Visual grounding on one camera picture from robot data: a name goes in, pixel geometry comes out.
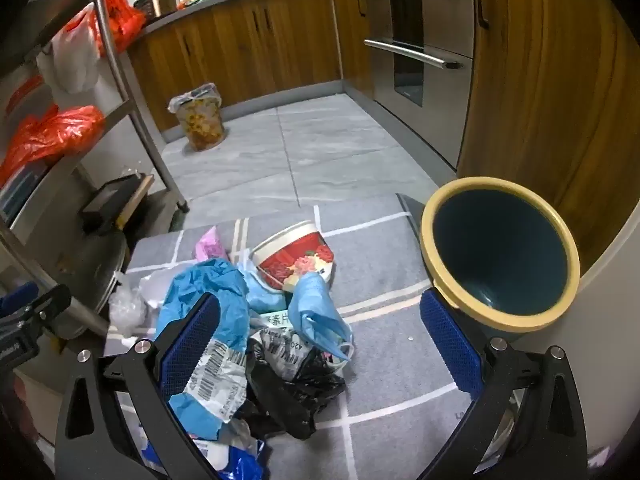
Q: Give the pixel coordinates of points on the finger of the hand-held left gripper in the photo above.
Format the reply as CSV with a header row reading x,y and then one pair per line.
x,y
17,297
52,302

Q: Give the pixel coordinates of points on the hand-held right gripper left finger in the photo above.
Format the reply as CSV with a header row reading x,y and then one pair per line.
x,y
192,340

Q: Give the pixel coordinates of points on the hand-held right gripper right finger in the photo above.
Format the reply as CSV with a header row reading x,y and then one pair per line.
x,y
450,340

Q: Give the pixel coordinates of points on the clear plastic wrap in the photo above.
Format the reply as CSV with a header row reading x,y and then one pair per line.
x,y
127,310

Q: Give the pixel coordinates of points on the white paper packet green print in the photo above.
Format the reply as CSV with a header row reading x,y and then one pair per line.
x,y
275,320

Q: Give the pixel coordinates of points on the pink wrapper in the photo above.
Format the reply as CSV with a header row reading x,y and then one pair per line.
x,y
210,247

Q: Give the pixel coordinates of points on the teal bin with yellow rim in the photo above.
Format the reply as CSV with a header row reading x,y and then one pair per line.
x,y
500,260

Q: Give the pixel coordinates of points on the black plastic bag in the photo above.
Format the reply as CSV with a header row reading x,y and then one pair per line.
x,y
285,400

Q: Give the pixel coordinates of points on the blue snack packet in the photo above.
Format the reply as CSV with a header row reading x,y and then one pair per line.
x,y
235,460

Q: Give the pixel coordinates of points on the blue face mask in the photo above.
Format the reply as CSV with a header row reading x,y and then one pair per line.
x,y
315,305

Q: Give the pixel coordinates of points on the red floral paper noodle cup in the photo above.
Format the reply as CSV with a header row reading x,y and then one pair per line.
x,y
295,260

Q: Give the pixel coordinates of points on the metal pan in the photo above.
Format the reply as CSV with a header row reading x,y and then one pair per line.
x,y
90,265

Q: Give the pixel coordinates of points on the grey checked mat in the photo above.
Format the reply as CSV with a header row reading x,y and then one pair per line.
x,y
390,370

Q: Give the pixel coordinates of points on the black box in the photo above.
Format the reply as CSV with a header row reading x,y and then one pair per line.
x,y
107,200

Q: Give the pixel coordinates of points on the dark grey board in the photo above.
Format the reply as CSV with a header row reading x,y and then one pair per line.
x,y
411,210

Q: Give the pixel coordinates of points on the orange plastic bag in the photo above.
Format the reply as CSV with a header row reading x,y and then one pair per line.
x,y
120,15
55,135

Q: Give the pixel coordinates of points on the steel storage rack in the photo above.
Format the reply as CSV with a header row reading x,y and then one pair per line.
x,y
142,125

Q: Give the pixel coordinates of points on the floral waste bin with liner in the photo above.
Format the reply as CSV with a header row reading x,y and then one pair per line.
x,y
200,120

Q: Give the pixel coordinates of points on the white plastic bag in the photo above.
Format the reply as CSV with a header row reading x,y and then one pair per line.
x,y
72,60

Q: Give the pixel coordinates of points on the tall wooden cabinet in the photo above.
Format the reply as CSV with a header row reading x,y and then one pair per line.
x,y
550,85

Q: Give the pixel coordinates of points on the wooden base cabinets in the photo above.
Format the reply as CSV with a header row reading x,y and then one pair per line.
x,y
280,45

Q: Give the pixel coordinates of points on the stainless steel oven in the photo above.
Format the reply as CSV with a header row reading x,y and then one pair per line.
x,y
430,30

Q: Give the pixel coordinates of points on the rice cooker pot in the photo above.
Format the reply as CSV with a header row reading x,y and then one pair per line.
x,y
157,2

